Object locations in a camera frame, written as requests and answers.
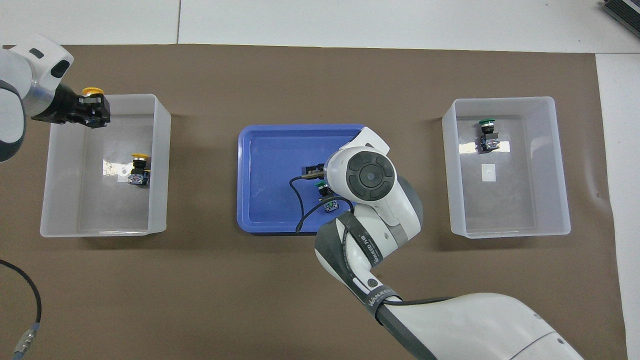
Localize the blue plastic tray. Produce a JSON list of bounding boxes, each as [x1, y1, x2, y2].
[[237, 124, 376, 236]]

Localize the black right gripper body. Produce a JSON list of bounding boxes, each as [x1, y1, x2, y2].
[[302, 162, 327, 181]]

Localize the green push button switch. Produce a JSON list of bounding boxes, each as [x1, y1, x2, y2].
[[314, 181, 341, 214], [477, 119, 500, 152]]

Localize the black ribbed device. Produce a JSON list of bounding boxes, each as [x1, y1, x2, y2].
[[600, 0, 640, 32]]

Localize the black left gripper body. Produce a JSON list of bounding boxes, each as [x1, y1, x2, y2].
[[31, 84, 85, 126]]

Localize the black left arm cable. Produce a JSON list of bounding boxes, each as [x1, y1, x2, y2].
[[0, 259, 43, 360]]

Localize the translucent white plastic box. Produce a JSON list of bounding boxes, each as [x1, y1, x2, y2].
[[442, 96, 572, 239], [40, 93, 172, 238]]

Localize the brown table mat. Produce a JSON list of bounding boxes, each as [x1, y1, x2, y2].
[[0, 44, 628, 360]]

